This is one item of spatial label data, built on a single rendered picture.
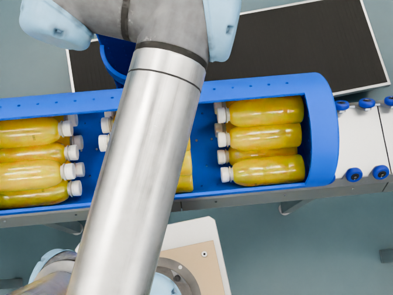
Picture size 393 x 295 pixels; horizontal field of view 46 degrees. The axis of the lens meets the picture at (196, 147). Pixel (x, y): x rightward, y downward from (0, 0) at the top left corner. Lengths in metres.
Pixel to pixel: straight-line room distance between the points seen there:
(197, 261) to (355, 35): 1.69
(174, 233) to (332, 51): 1.56
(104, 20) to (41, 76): 2.06
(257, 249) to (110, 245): 1.84
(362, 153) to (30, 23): 1.09
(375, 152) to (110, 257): 1.10
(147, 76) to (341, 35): 2.07
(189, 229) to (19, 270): 1.39
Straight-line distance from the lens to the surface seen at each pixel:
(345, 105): 1.38
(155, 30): 0.45
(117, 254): 0.42
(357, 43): 2.47
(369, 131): 1.44
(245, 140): 1.17
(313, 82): 1.13
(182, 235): 1.07
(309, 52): 2.38
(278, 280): 2.25
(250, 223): 2.24
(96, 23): 0.49
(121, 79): 1.77
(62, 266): 0.83
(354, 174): 1.34
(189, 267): 1.05
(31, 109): 1.12
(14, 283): 2.25
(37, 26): 0.49
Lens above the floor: 2.21
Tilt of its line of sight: 75 degrees down
